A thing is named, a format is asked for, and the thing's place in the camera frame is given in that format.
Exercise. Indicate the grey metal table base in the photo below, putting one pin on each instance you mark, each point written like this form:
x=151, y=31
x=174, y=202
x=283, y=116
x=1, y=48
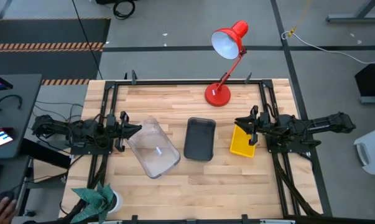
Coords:
x=358, y=17

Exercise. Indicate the white plant pot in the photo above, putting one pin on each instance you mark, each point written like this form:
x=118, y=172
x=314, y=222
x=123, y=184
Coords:
x=118, y=201

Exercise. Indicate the black computer mouse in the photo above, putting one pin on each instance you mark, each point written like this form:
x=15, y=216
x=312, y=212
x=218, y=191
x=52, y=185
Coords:
x=6, y=195

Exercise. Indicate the grey side desk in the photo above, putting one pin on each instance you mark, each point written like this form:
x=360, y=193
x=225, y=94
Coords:
x=13, y=115

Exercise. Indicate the black aluminium table frame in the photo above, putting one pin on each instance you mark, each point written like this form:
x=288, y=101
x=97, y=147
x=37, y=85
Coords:
x=190, y=82

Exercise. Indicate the person's hand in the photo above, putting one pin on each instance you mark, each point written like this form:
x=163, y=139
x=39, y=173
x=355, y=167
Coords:
x=0, y=210

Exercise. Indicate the red desk lamp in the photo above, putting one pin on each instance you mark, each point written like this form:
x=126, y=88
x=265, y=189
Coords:
x=226, y=43

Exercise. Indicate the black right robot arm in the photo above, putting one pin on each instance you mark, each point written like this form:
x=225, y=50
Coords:
x=324, y=124

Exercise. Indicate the green artificial plant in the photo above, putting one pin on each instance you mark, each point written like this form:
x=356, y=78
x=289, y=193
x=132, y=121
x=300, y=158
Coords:
x=92, y=199

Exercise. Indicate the black box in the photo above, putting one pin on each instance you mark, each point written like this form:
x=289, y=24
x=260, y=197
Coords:
x=373, y=82

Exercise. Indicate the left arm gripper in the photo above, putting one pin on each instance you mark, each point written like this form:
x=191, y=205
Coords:
x=114, y=127

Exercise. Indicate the black hazard-striped floor mat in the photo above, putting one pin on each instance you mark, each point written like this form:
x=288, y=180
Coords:
x=44, y=34

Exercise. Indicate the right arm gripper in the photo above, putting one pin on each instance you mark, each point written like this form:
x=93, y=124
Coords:
x=262, y=124

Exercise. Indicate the white plastic case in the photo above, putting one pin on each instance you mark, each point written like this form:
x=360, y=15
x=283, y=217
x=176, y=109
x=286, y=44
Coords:
x=372, y=149

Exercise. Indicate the dark grey plastic basket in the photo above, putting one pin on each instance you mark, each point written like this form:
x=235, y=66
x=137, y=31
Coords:
x=199, y=140

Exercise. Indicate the solid yellow plastic basket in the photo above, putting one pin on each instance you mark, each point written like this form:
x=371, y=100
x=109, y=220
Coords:
x=241, y=154

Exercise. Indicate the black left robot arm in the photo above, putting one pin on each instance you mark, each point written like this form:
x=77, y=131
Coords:
x=59, y=127

